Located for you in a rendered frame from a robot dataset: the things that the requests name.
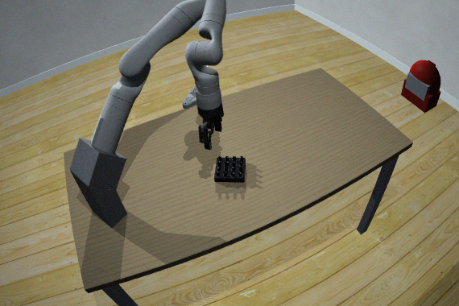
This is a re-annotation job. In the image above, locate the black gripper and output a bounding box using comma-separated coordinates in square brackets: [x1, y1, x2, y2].
[197, 103, 224, 150]

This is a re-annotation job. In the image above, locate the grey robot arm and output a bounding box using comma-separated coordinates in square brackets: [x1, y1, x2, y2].
[91, 0, 226, 154]

